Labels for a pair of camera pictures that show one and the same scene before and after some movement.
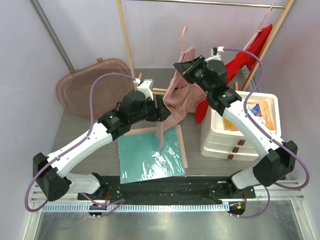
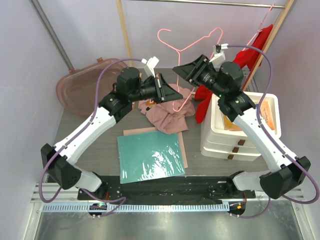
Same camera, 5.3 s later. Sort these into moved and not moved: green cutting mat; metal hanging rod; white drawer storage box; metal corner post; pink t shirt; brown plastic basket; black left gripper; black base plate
Moved: pink t shirt; black left gripper
Not moved: metal corner post; white drawer storage box; black base plate; green cutting mat; metal hanging rod; brown plastic basket
